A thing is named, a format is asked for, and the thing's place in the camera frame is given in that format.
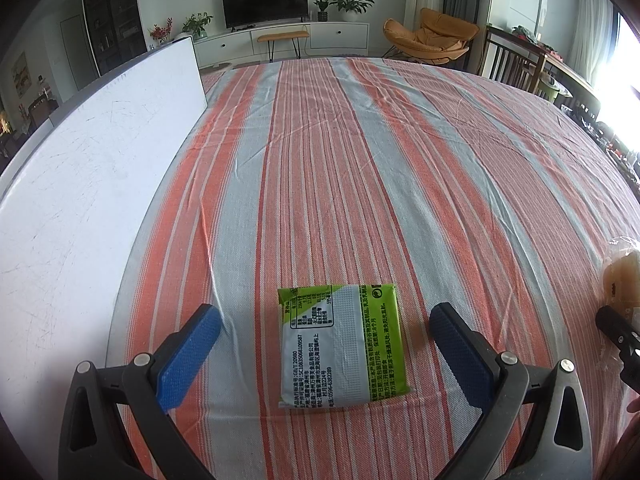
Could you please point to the green white packet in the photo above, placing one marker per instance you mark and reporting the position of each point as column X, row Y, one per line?
column 345, row 350

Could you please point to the wooden bench with metal legs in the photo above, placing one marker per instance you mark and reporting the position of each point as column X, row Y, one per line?
column 282, row 35

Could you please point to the white television cabinet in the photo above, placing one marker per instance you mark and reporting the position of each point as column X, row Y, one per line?
column 340, row 37

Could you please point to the dark wooden slatted chair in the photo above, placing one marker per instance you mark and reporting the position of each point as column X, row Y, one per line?
column 510, row 62

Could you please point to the white sheer curtain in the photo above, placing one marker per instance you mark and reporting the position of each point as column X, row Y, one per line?
column 595, row 25

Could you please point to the black display cabinet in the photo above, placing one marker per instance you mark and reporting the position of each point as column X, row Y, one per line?
column 112, row 15

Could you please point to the white cardboard storage box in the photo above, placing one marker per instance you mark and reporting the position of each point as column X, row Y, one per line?
column 75, row 210

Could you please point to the orange lounge chair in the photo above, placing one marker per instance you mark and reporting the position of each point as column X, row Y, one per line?
column 430, row 35

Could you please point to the light green stool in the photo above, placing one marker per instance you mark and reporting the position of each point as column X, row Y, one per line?
column 552, row 90

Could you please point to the orange grey striped tablecloth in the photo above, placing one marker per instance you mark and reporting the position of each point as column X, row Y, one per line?
column 350, row 185

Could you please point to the framed wall picture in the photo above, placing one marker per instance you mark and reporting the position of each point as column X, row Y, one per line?
column 20, row 74

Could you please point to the green plant in white pot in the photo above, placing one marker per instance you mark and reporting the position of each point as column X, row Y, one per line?
column 196, row 25

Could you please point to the row of cluttered goods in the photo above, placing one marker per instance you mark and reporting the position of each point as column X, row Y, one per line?
column 610, row 145

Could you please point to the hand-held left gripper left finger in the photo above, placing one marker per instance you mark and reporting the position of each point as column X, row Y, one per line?
column 190, row 355

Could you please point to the black flat television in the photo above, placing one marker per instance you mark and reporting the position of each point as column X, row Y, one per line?
column 265, row 4

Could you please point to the small plant in dark pot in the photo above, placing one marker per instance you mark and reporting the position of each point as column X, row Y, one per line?
column 321, row 10

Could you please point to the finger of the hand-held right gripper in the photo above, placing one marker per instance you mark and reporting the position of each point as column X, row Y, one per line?
column 625, row 345

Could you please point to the clear bag of bread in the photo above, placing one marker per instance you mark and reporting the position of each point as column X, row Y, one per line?
column 622, row 280

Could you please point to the red flowers in vase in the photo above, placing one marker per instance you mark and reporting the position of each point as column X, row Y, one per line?
column 161, row 32

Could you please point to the large leafy potted plant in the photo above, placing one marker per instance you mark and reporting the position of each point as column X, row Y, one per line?
column 350, row 2

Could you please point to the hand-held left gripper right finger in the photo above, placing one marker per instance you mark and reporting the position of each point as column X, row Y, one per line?
column 460, row 355

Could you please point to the wooden side table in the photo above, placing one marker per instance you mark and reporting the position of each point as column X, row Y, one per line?
column 570, row 72

